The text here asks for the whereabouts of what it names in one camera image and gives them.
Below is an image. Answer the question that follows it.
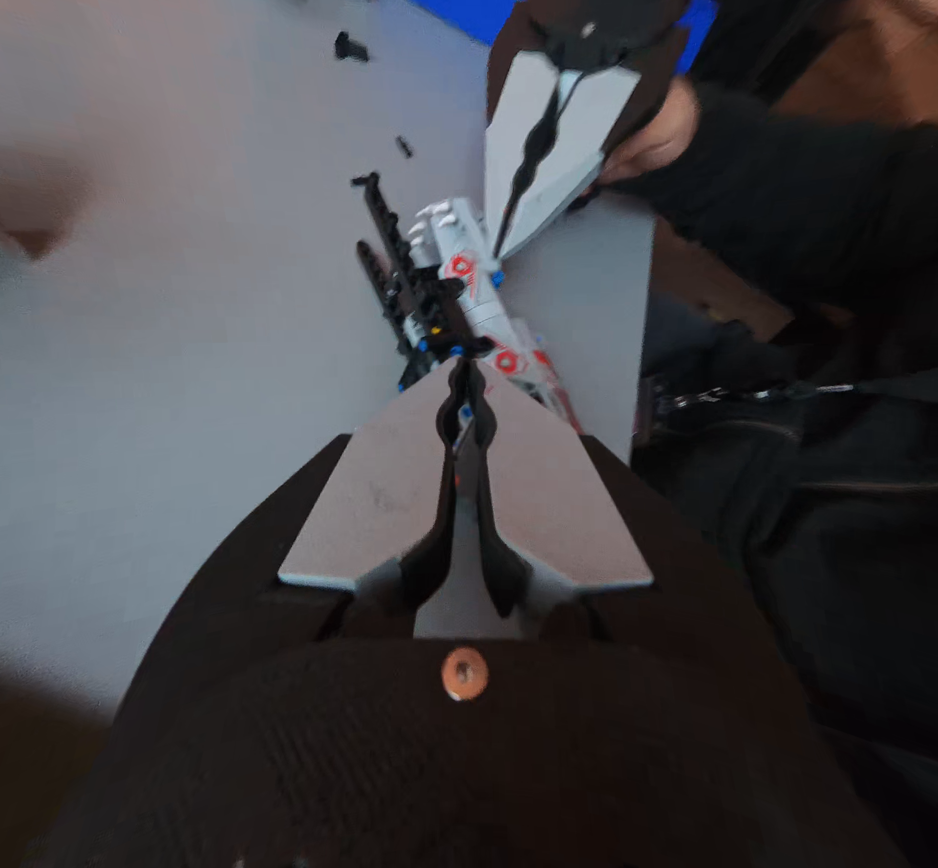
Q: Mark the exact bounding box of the person's right forearm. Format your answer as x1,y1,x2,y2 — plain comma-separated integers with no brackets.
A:
608,80,938,312

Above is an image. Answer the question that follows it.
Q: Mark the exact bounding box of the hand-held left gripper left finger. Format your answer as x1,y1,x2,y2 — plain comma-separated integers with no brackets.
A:
277,357,464,618

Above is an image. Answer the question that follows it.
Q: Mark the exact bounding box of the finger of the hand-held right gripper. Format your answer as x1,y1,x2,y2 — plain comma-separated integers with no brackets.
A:
484,49,565,259
500,68,644,261

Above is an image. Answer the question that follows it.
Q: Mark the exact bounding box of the black lanyard with metal clip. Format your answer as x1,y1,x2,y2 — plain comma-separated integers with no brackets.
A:
648,379,858,418

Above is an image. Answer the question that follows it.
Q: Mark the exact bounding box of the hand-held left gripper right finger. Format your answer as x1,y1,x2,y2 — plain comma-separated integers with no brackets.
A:
468,361,655,620

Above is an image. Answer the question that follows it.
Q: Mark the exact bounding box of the person's right hand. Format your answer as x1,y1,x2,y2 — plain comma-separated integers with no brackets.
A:
597,75,702,186

